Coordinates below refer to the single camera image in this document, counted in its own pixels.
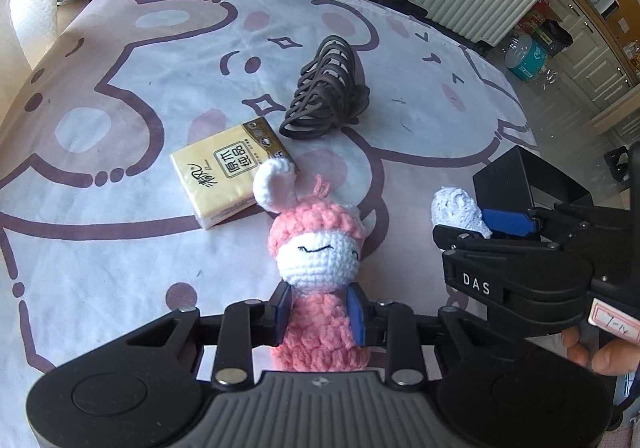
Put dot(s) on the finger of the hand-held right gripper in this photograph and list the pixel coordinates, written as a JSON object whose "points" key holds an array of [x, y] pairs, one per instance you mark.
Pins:
{"points": [[460, 240], [505, 222]]}

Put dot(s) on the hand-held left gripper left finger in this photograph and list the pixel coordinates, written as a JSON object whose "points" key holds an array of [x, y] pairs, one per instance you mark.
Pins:
{"points": [[285, 300]]}

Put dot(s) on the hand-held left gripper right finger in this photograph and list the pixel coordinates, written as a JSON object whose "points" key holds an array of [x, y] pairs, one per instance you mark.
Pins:
{"points": [[356, 313]]}

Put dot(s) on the white crochet pouch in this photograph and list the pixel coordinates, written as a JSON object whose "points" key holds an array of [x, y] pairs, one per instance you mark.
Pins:
{"points": [[457, 208]]}

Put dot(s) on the black cardboard box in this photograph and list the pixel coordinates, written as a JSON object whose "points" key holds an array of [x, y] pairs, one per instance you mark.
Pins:
{"points": [[505, 178]]}

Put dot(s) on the pink crochet bunny doll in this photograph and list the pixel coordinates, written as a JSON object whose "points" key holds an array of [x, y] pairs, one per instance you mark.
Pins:
{"points": [[315, 248]]}

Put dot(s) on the yellow tissue pack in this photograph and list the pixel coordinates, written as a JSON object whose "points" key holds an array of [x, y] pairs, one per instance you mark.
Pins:
{"points": [[225, 173]]}

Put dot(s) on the dark hair claw clip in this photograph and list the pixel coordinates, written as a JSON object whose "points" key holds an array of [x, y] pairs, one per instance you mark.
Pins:
{"points": [[325, 88]]}

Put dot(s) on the person's right hand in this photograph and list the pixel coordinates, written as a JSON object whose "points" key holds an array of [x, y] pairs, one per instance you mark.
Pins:
{"points": [[615, 358]]}

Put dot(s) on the black object on floor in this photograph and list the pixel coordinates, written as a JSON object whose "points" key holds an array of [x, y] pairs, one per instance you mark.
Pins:
{"points": [[620, 163]]}

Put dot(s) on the shrink-wrapped water bottle pack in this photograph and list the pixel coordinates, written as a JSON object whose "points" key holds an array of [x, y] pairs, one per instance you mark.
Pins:
{"points": [[527, 58]]}

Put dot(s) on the bear print bed sheet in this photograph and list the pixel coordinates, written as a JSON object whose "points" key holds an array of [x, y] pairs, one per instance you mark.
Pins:
{"points": [[125, 238]]}

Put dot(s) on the cream kitchen cabinets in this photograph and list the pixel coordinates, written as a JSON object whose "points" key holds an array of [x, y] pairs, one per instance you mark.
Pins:
{"points": [[595, 73]]}

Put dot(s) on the black trash bin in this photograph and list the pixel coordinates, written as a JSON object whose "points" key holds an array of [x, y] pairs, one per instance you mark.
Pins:
{"points": [[557, 36]]}

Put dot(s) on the red cardboard box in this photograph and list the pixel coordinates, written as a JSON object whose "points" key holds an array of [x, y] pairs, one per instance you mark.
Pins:
{"points": [[532, 21]]}

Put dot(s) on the white countertop appliance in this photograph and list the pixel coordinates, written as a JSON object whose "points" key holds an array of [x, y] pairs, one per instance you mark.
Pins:
{"points": [[602, 1]]}

